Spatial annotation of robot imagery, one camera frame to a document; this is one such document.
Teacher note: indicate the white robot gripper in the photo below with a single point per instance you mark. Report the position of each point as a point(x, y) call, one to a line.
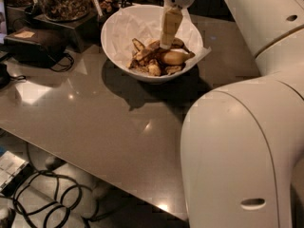
point(172, 20)

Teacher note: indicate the brown spotted banana peel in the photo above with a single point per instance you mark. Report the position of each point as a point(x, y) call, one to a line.
point(145, 51)

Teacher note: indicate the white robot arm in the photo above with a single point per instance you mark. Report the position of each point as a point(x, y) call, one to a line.
point(239, 143)

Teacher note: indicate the white paper bowl liner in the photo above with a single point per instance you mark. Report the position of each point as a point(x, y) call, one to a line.
point(144, 22)

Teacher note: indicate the yellow banana piece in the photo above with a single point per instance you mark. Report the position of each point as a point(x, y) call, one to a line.
point(174, 58)

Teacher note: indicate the white ceramic bowl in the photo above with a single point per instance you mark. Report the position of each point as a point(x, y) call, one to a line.
point(152, 79)

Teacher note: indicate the small banana peel scraps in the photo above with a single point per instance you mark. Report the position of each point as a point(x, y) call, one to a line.
point(154, 68)

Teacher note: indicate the dark metal jar stand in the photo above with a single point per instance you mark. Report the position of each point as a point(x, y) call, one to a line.
point(80, 34)

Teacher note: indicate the glass jar of nuts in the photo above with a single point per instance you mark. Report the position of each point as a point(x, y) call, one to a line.
point(64, 10)

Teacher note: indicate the black box device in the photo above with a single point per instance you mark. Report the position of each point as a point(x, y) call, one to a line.
point(42, 48)

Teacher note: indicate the white box on floor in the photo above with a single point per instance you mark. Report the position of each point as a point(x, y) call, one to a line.
point(13, 170)

